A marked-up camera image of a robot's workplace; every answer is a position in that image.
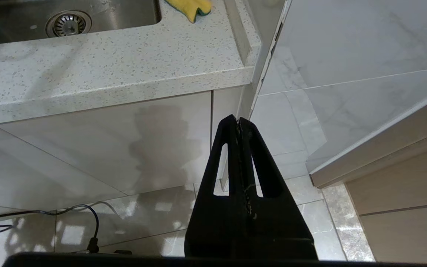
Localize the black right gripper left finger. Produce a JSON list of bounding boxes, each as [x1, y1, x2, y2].
[[185, 115, 253, 259]]

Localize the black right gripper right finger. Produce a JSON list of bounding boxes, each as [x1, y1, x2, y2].
[[241, 119, 318, 260]]

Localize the yellow green sponge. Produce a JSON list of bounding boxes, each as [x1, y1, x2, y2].
[[165, 0, 213, 23]]

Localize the stainless steel sink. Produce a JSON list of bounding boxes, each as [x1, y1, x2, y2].
[[0, 0, 162, 47]]

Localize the narrow white cabinet panel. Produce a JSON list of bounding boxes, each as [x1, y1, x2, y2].
[[211, 86, 244, 193]]

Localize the white glossy cabinet door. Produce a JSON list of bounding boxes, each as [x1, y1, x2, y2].
[[0, 91, 213, 196], [0, 124, 127, 212]]

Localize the round metal drain strainer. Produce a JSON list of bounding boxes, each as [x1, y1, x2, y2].
[[45, 10, 92, 37]]

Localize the thin black floor cable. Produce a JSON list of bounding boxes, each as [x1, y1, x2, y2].
[[0, 204, 100, 254]]

